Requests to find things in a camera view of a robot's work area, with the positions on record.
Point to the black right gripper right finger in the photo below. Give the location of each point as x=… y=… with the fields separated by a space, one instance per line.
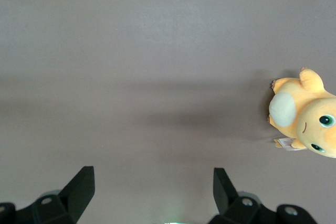
x=225 y=197

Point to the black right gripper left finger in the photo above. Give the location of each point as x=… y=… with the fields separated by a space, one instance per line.
x=76 y=195

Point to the orange plush toy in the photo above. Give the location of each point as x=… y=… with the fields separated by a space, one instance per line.
x=309 y=98

